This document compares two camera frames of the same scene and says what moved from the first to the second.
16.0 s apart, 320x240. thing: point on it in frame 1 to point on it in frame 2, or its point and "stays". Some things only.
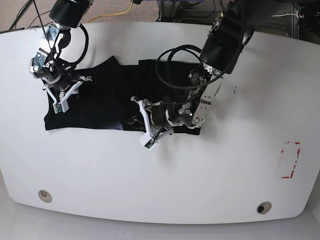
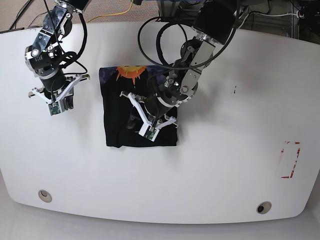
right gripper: [164, 114] to [163, 100]
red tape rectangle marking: [295, 164] stays
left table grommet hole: [45, 196] stays
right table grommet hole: [264, 207] stays
